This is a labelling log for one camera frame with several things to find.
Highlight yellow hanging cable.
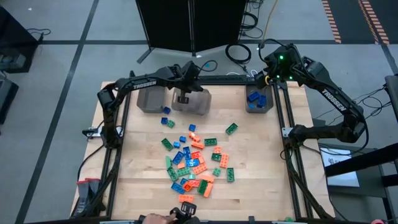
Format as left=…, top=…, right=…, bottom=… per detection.
left=262, top=0, right=279, bottom=41

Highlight coiled black cable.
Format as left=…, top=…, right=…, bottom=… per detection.
left=224, top=43, right=252, bottom=74

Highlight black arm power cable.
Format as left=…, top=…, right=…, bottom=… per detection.
left=76, top=144, right=105, bottom=182

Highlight dark grey side desk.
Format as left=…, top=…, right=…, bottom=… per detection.
left=317, top=141, right=398, bottom=224

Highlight black beam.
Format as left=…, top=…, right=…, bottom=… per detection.
left=325, top=142, right=398, bottom=178

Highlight grey translucent plastic bin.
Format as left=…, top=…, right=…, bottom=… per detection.
left=171, top=88, right=213, bottom=116
left=245, top=81, right=275, bottom=114
left=136, top=77, right=167, bottom=114

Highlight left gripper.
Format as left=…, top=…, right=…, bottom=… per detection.
left=172, top=60, right=205, bottom=105

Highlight black loose cables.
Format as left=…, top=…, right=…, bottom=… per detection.
left=354, top=86, right=393, bottom=125

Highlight white cable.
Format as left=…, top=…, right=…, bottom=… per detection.
left=227, top=70, right=257, bottom=78

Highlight black flat bar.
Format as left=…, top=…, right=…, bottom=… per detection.
left=198, top=75, right=249, bottom=83

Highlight person's hand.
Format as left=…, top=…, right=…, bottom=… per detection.
left=143, top=213, right=176, bottom=224

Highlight black aluminium table frame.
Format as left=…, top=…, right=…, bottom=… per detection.
left=70, top=70, right=336, bottom=224

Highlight orange striped floor tape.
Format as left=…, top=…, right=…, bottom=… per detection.
left=322, top=0, right=342, bottom=44

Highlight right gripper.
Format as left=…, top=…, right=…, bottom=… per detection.
left=254, top=43, right=301, bottom=90

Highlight black monitor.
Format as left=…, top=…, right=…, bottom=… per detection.
left=384, top=74, right=398, bottom=123

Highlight grey clamp with red end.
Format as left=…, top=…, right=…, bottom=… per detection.
left=85, top=177, right=106, bottom=215
left=74, top=179, right=91, bottom=217

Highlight black handheld device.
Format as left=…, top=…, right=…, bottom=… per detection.
left=169, top=201, right=200, bottom=224

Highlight black cable bundle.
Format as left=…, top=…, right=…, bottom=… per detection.
left=241, top=0, right=265, bottom=40

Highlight black cabinet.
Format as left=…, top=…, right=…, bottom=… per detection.
left=0, top=6, right=40, bottom=74
left=0, top=77, right=20, bottom=125

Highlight white paper sheet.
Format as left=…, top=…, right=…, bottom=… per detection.
left=320, top=147, right=361, bottom=188

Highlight thin black floor cable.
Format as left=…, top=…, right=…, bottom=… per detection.
left=26, top=27, right=52, bottom=42

